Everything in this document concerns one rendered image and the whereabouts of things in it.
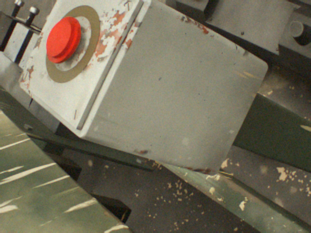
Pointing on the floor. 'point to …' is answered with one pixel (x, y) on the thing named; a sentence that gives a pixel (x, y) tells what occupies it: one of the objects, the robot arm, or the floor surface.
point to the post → (276, 133)
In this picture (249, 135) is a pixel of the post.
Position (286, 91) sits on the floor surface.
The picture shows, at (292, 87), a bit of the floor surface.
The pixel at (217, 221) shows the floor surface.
